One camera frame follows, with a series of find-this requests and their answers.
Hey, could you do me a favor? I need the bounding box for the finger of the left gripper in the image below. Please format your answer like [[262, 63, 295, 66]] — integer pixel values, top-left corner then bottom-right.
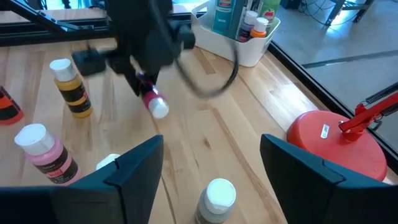
[[124, 71, 147, 97], [146, 70, 161, 86]]

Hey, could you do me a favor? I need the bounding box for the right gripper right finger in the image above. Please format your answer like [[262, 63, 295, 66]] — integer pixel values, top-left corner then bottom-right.
[[260, 134, 398, 224]]

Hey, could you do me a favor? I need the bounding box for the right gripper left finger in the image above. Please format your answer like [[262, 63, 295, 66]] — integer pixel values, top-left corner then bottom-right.
[[0, 134, 165, 224]]

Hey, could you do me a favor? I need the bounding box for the magenta paint bottle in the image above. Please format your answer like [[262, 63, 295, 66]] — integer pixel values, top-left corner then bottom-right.
[[136, 73, 170, 119]]

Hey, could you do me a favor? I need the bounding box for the yellow paint bottle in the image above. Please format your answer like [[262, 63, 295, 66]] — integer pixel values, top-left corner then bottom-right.
[[49, 58, 93, 119]]

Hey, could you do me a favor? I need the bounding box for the dark grey large paint bottle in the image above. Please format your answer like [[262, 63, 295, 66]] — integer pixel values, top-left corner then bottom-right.
[[228, 0, 250, 39]]

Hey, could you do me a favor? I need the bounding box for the orange paint bottle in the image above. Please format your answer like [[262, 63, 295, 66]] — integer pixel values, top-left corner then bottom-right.
[[250, 17, 270, 39]]

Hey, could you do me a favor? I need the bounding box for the green large paint bottle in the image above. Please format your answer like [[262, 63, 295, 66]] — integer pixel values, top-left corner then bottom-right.
[[259, 0, 281, 32]]

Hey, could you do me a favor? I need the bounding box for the pink paint bottle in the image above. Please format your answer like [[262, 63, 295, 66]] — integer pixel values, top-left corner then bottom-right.
[[14, 123, 82, 187]]

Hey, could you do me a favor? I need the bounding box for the light grey paint bottle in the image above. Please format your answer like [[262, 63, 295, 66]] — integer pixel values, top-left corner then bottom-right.
[[195, 178, 237, 224]]

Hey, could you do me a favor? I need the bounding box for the red-orange paint bottle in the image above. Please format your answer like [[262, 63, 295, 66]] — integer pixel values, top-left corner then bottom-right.
[[0, 86, 25, 126]]

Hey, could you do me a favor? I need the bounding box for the red desk lamp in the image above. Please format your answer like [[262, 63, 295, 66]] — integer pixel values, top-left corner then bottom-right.
[[286, 82, 398, 182]]

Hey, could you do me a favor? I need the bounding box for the white plastic bin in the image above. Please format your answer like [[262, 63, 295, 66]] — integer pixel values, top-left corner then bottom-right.
[[191, 0, 281, 68]]

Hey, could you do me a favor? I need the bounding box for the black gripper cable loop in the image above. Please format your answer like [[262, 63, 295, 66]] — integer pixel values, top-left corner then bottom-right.
[[174, 37, 240, 99]]

